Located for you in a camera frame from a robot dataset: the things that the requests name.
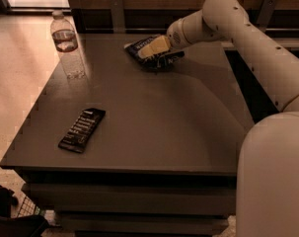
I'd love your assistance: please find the clear plastic water bottle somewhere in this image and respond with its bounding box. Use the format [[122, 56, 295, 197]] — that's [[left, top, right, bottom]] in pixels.
[[50, 10, 85, 79]]

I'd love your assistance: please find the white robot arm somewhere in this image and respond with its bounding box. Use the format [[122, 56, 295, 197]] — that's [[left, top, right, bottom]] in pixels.
[[166, 0, 299, 237]]

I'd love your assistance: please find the left grey metal bracket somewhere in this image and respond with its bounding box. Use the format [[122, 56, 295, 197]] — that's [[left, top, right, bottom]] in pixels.
[[110, 0, 126, 34]]

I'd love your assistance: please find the black rxbar chocolate bar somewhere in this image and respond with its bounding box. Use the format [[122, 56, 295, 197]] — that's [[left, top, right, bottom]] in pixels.
[[58, 108, 106, 153]]

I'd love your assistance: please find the blue chip bag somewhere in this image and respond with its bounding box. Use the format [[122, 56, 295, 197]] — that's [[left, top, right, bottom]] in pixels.
[[124, 35, 185, 71]]

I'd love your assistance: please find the black bag on floor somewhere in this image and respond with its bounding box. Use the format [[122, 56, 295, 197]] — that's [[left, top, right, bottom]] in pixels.
[[0, 183, 50, 237]]

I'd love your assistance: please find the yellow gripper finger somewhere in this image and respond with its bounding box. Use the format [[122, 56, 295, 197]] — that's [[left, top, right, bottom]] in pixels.
[[137, 36, 171, 59]]

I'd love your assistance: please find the grey drawer cabinet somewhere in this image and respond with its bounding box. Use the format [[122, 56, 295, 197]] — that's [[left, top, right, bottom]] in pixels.
[[0, 35, 253, 237]]

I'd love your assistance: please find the grey metal bracket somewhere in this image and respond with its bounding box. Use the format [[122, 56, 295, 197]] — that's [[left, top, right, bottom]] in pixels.
[[110, 0, 126, 34], [256, 0, 278, 32]]

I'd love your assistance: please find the right grey metal bracket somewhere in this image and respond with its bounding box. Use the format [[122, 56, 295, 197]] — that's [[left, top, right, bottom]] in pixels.
[[256, 0, 278, 32]]

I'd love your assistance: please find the wire basket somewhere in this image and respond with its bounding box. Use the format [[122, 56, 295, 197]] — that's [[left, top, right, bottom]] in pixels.
[[17, 197, 44, 217]]

